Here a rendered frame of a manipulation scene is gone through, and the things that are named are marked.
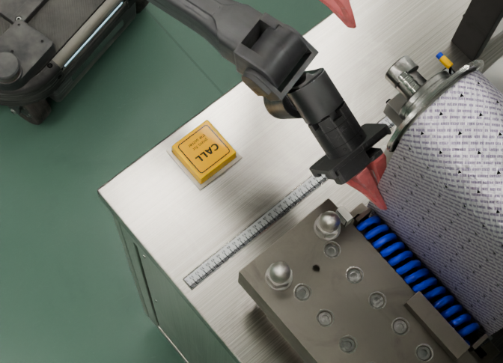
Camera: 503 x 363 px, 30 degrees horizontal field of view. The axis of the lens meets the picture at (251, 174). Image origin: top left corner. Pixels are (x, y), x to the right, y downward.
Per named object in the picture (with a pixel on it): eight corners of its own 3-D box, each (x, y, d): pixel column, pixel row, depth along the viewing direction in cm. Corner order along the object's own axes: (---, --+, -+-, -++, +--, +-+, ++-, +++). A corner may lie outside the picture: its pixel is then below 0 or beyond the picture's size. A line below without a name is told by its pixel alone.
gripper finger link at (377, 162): (349, 225, 126) (312, 169, 123) (388, 193, 128) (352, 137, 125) (373, 231, 120) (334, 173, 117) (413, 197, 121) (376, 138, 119)
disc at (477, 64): (469, 87, 116) (492, 40, 102) (472, 90, 116) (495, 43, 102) (381, 163, 115) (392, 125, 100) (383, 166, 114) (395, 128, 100)
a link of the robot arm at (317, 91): (293, 85, 115) (327, 58, 117) (270, 87, 121) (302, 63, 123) (322, 131, 117) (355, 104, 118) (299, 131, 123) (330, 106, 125)
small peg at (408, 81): (406, 70, 108) (404, 69, 107) (424, 87, 107) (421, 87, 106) (398, 78, 108) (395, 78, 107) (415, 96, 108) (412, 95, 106)
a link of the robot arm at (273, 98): (246, 74, 114) (288, 22, 115) (213, 79, 124) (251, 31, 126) (314, 138, 117) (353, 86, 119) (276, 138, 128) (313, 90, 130)
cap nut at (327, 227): (328, 209, 127) (331, 198, 123) (346, 229, 126) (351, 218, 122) (308, 225, 126) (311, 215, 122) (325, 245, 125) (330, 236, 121)
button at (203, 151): (206, 124, 144) (206, 118, 142) (236, 157, 143) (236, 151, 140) (171, 151, 143) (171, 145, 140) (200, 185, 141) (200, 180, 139)
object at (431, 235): (369, 203, 129) (394, 156, 112) (489, 334, 124) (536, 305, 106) (367, 206, 129) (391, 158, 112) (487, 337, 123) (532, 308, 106)
